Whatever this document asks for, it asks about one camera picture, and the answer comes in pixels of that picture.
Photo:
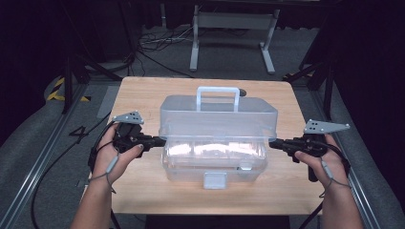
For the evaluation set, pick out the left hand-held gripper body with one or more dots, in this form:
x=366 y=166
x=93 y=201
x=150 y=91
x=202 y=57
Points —
x=129 y=118

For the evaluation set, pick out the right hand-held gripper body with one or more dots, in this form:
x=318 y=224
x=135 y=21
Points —
x=321 y=127

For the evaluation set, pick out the small white-capped bottle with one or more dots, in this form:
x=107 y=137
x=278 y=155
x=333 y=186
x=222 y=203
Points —
x=244 y=166

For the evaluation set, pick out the clear plastic storage box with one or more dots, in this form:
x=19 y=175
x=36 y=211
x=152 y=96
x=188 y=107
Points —
x=218 y=120

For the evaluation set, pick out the person's right hand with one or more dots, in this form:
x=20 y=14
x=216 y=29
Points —
x=339 y=168

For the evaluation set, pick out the person's left hand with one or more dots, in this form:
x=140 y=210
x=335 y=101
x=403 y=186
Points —
x=102 y=162

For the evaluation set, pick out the black tripod stand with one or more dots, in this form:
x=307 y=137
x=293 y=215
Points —
x=328 y=86
x=67 y=86

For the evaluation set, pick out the aluminium floor rail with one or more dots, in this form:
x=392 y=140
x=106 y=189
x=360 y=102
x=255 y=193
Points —
x=366 y=203
x=41 y=159

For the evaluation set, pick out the white metal table frame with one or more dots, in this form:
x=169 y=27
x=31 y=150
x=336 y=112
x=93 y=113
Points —
x=234 y=20

